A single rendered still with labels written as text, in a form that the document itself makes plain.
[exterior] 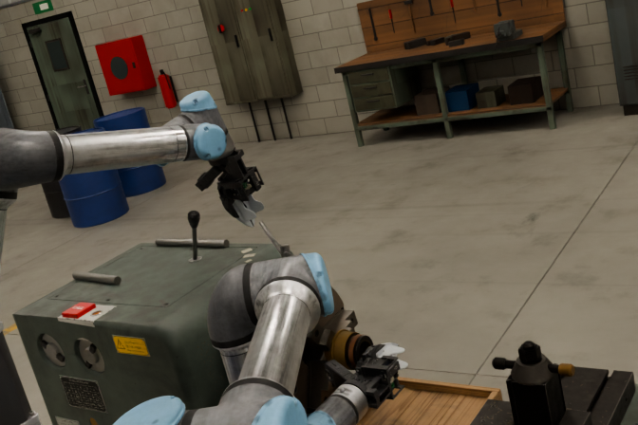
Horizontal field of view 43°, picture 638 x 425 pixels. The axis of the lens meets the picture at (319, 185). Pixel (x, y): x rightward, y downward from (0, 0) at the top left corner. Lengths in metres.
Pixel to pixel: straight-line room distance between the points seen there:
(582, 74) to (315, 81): 3.08
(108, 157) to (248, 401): 0.65
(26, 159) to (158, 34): 9.42
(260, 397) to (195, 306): 0.77
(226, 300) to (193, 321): 0.39
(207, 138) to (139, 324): 0.47
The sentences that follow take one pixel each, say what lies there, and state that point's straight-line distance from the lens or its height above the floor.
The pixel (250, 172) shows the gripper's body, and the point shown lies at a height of 1.49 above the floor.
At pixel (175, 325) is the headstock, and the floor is 1.24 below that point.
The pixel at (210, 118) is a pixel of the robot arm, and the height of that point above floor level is 1.64.
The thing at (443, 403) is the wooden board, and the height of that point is 0.89.
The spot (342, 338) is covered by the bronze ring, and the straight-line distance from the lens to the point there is 1.83.
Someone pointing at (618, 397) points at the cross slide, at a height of 0.97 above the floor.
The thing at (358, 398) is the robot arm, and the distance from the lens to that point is 1.64.
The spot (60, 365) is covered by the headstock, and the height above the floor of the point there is 1.11.
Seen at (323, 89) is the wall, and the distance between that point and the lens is 9.55.
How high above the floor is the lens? 1.91
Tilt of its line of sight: 15 degrees down
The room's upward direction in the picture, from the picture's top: 14 degrees counter-clockwise
